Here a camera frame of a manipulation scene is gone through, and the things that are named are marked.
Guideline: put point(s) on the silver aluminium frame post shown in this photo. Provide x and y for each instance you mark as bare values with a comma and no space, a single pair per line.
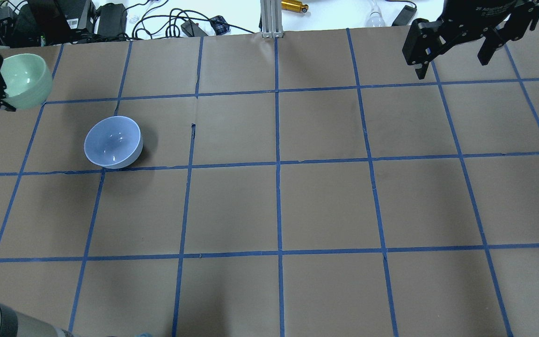
271,19

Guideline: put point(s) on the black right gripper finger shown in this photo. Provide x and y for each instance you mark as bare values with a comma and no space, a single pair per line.
426,40
518,17

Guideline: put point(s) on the black power adapter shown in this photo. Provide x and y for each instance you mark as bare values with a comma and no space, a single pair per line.
405,16

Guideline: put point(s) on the light blue bowl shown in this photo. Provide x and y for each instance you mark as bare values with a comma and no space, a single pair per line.
114,143

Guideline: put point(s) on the black power brick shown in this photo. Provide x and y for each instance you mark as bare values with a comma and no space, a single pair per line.
111,20

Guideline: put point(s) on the light green bowl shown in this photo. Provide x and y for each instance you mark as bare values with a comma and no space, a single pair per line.
28,81

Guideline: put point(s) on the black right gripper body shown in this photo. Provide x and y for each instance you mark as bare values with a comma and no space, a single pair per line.
473,13

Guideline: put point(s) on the white light bulb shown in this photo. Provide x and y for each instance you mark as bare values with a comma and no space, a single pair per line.
375,17

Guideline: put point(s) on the gold cylindrical tool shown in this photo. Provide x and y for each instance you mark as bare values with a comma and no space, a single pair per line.
294,6

